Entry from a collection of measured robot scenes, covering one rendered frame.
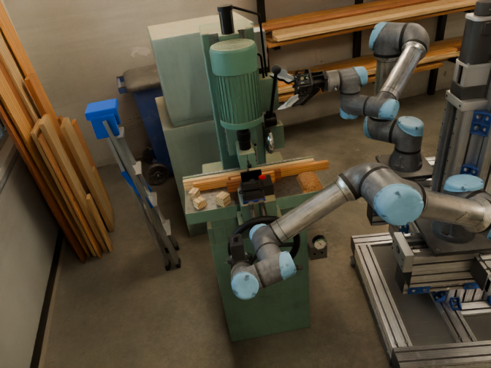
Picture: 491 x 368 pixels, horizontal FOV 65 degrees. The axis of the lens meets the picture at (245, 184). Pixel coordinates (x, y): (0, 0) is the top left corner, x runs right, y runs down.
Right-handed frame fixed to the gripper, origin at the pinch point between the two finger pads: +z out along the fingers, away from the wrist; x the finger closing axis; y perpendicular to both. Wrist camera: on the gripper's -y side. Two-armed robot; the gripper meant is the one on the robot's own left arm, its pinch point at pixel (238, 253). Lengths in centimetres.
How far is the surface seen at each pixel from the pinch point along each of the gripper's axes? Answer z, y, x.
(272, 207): 8.4, -13.7, 16.0
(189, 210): 19.9, -16.6, -17.2
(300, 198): 19.2, -13.9, 29.8
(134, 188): 86, -28, -53
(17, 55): 125, -127, -122
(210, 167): 68, -33, -7
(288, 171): 30.4, -25.5, 28.6
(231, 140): 31, -43, 5
